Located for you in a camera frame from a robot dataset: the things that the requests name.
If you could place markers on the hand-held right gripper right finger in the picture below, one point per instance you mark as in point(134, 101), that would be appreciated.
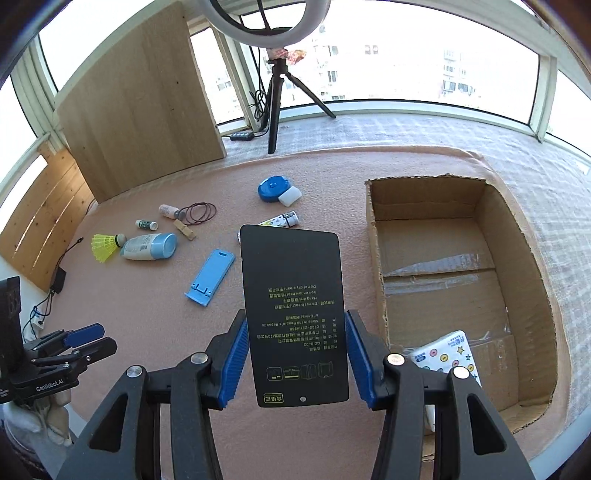
point(362, 364)

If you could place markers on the yellow shuttlecock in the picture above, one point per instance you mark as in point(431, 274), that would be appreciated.
point(104, 247)

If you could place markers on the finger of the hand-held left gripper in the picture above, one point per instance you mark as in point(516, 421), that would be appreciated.
point(85, 333)
point(99, 348)

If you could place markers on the purple hair band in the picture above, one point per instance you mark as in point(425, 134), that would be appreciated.
point(188, 217)

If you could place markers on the small green and white tube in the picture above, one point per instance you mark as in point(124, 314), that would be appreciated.
point(147, 225)

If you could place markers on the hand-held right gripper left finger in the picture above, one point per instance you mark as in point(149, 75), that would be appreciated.
point(233, 364)

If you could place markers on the pink crumpled paper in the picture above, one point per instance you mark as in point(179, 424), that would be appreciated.
point(293, 56)

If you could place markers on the white and blue lotion bottle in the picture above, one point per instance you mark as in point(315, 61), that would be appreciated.
point(147, 247)

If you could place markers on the wooden slat panel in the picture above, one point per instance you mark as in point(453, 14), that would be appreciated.
point(46, 217)

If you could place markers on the blue phone stand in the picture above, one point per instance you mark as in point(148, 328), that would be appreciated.
point(210, 277)

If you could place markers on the translucent white cap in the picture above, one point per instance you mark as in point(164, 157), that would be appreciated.
point(290, 196)

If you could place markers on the printed white tissue pack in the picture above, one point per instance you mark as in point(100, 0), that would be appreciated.
point(443, 350)

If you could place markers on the round blue tape measure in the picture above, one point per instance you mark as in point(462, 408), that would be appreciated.
point(272, 189)

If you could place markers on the printed white tube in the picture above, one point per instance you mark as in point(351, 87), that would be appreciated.
point(281, 220)

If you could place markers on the black inline remote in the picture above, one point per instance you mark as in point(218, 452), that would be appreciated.
point(242, 135)

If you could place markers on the small pink white bottle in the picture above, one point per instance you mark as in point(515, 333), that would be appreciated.
point(169, 212)

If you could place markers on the black printed card package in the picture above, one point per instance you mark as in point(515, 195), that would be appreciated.
point(291, 258)

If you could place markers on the person's left hand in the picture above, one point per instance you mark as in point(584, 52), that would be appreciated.
point(46, 415)

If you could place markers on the brown cardboard box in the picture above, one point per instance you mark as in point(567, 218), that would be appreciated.
point(429, 258)

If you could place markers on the wooden clothespin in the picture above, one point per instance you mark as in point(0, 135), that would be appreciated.
point(184, 230)

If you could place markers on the large light wooden board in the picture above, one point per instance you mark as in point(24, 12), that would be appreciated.
point(138, 101)

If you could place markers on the black tripod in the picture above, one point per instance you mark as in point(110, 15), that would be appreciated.
point(275, 115)

